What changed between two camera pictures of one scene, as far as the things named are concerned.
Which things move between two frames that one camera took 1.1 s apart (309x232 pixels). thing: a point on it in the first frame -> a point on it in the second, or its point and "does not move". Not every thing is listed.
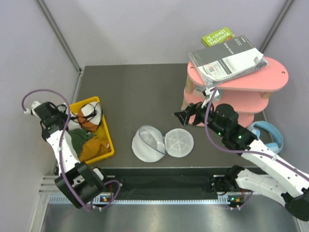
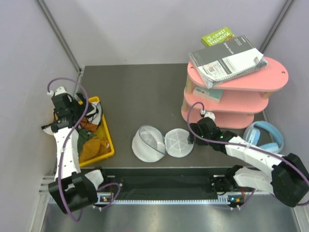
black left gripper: [63, 114] -> [81, 107]
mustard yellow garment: [93, 148] does not move
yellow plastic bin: [103, 132] does not move
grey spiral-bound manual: [230, 59] does not move
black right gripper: [184, 116] -> [196, 128]
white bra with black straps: [93, 112] does not move
